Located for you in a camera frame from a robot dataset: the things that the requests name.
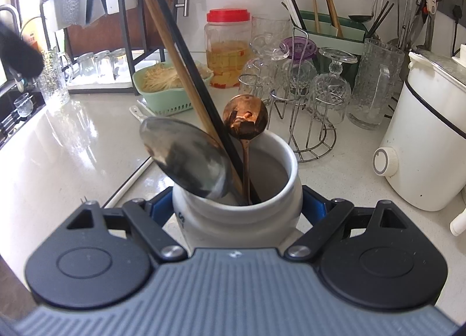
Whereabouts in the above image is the white Starbucks ceramic mug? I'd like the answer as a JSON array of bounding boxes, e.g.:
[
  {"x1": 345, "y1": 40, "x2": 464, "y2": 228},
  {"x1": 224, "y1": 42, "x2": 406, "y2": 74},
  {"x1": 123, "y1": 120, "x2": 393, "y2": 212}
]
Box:
[{"x1": 172, "y1": 131, "x2": 303, "y2": 250}]

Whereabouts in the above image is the large steel spoon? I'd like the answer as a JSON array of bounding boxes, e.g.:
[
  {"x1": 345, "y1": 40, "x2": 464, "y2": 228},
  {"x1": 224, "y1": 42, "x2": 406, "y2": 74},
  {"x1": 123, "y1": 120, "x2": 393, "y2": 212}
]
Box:
[{"x1": 139, "y1": 117, "x2": 233, "y2": 199}]

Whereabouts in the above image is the copper metal spoon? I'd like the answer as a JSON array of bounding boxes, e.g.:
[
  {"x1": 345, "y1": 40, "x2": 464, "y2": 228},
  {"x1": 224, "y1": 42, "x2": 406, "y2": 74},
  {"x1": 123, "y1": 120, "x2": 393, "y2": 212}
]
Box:
[{"x1": 223, "y1": 94, "x2": 269, "y2": 204}]

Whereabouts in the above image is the wooden chopstick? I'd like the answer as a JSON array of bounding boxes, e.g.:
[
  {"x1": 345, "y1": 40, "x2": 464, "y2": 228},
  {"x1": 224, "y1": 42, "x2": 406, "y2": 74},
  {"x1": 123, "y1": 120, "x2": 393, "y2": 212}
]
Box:
[{"x1": 137, "y1": 0, "x2": 244, "y2": 195}]

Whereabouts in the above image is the black chopstick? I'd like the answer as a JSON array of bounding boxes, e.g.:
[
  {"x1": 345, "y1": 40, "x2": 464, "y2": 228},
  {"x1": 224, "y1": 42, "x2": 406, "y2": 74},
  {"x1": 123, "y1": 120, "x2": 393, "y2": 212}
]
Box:
[{"x1": 144, "y1": 0, "x2": 262, "y2": 205}]

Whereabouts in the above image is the textured glass pitcher near sink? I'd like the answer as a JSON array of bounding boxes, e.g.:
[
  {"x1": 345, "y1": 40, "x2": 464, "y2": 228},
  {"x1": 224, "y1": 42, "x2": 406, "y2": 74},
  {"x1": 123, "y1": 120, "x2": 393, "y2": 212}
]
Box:
[{"x1": 38, "y1": 47, "x2": 73, "y2": 111}]

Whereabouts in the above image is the chrome sink faucet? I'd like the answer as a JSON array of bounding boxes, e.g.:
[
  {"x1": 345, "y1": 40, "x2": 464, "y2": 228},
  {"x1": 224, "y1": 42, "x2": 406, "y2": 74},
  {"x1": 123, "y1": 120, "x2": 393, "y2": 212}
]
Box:
[{"x1": 0, "y1": 4, "x2": 21, "y2": 35}]

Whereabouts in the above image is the white ceramic spoon on counter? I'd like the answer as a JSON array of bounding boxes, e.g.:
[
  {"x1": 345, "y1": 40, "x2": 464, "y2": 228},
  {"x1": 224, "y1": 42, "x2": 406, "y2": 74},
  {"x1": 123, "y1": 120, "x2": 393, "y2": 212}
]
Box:
[{"x1": 129, "y1": 105, "x2": 148, "y2": 123}]

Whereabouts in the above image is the upside down goblet glass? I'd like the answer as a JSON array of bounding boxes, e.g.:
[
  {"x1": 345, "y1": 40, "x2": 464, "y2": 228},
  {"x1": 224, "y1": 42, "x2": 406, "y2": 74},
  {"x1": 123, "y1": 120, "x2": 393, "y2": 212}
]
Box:
[{"x1": 310, "y1": 47, "x2": 357, "y2": 126}]

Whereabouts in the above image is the black metal dish rack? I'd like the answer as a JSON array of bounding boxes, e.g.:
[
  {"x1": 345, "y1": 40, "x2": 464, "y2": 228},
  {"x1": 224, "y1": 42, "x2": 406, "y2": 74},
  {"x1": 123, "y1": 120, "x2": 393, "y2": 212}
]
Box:
[{"x1": 40, "y1": 0, "x2": 174, "y2": 79}]

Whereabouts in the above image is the white electric cooker pot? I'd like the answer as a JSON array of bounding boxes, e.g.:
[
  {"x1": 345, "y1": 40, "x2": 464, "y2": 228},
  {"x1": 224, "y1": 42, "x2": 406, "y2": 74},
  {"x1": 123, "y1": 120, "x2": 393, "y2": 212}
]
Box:
[{"x1": 372, "y1": 50, "x2": 465, "y2": 211}]

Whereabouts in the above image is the green plastic basket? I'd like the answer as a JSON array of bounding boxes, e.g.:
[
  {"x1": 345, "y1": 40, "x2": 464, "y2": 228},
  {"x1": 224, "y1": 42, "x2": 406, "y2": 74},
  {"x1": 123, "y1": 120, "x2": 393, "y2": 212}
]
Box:
[{"x1": 133, "y1": 62, "x2": 192, "y2": 116}]

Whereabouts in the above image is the tall textured glass pitcher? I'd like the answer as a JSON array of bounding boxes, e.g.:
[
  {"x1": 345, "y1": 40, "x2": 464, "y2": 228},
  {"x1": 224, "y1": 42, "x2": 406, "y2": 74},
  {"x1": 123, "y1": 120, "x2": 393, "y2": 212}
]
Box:
[{"x1": 347, "y1": 38, "x2": 404, "y2": 130}]

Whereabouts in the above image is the purple lid glass jar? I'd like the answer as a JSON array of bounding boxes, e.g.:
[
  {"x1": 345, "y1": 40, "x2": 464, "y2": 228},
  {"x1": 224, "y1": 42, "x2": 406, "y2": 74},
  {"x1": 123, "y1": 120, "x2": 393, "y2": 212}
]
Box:
[{"x1": 283, "y1": 36, "x2": 318, "y2": 61}]

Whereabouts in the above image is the green utensil drainer holder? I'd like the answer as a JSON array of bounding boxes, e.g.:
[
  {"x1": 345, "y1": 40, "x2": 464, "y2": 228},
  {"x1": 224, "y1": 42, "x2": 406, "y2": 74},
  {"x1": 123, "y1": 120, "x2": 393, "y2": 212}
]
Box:
[{"x1": 291, "y1": 10, "x2": 366, "y2": 56}]

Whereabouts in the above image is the red lid plastic jar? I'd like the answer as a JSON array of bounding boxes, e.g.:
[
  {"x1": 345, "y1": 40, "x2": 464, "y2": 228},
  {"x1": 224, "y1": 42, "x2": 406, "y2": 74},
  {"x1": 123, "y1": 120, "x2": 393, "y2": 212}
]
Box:
[{"x1": 204, "y1": 8, "x2": 251, "y2": 89}]

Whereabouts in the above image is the wire glass drying stand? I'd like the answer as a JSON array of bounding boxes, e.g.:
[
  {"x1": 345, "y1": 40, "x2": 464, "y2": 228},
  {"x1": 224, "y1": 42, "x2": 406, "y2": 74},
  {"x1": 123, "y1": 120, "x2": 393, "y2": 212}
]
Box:
[{"x1": 239, "y1": 33, "x2": 336, "y2": 163}]

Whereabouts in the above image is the black wall power strip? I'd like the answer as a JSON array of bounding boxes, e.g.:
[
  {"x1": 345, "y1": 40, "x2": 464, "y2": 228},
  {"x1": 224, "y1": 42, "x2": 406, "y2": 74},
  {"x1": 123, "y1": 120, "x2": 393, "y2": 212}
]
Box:
[{"x1": 437, "y1": 0, "x2": 466, "y2": 27}]

